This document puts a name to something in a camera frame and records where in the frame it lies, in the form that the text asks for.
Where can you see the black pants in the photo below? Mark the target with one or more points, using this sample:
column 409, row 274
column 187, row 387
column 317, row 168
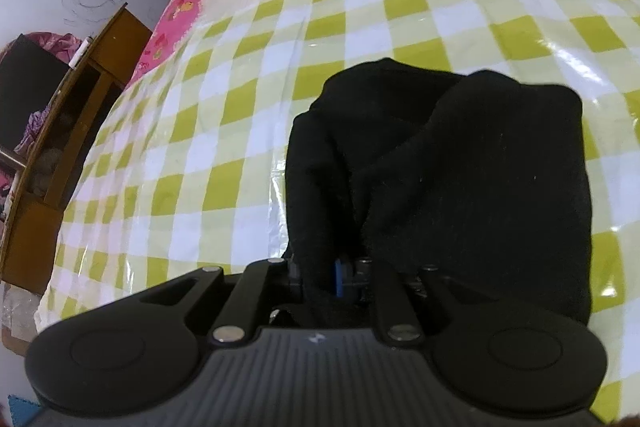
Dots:
column 450, row 167

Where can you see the pink cloth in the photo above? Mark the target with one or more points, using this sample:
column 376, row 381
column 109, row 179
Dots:
column 2, row 192
column 55, row 44

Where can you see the purple cloth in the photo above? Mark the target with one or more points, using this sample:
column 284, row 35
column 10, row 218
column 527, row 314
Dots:
column 35, row 127

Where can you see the blue foam mat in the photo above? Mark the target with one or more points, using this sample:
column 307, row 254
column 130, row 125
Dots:
column 20, row 407

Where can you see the black television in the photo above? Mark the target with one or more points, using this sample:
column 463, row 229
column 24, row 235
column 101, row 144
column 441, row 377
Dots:
column 25, row 92

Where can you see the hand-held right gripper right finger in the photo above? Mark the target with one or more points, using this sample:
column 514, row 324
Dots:
column 340, row 279

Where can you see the wooden cabinet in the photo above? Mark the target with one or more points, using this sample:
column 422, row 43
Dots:
column 30, row 232

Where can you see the green white checked sheet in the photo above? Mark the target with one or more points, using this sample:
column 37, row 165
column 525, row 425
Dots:
column 200, row 132

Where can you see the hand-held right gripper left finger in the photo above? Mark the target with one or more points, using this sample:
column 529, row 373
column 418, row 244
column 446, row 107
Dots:
column 294, row 279

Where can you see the white roll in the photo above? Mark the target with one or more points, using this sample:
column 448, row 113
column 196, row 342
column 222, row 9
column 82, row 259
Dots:
column 80, row 53

